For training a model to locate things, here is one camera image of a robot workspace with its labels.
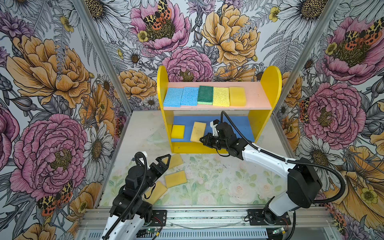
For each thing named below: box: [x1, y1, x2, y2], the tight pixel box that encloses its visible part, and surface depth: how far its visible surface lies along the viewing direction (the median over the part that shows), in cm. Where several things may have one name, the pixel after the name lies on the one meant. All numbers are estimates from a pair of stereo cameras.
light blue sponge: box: [163, 87, 184, 108], surface depth 71 cm
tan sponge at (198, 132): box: [190, 121, 207, 143], surface depth 86 cm
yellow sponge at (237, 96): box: [229, 87, 246, 107], surface depth 70 cm
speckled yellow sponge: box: [212, 87, 230, 107], surface depth 71 cm
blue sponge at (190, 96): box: [180, 87, 199, 107], surface depth 72 cm
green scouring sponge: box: [197, 85, 214, 106], surface depth 71 cm
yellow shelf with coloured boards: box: [156, 66, 282, 154], surface depth 73 cm
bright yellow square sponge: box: [171, 124, 185, 139], surface depth 91 cm
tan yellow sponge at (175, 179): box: [164, 170, 187, 189], surface depth 88 cm
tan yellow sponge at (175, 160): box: [162, 153, 184, 169], surface depth 96 cm
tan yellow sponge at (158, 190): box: [143, 181, 168, 205], surface depth 83 cm
